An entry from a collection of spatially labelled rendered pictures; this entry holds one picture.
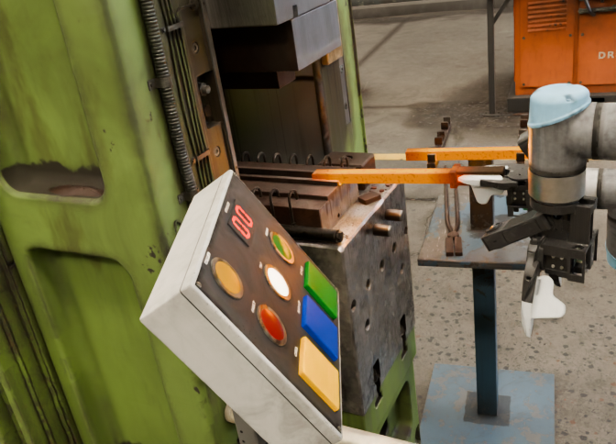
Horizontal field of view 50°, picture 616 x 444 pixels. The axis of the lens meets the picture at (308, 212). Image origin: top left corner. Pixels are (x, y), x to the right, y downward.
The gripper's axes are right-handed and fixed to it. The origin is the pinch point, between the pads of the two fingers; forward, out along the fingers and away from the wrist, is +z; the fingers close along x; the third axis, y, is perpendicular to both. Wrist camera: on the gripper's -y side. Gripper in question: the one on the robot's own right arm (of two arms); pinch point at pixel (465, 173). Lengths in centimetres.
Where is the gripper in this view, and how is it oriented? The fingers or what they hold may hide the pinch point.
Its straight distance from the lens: 135.4
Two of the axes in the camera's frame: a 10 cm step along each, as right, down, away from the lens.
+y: 1.7, 8.9, 4.3
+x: 4.4, -4.6, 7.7
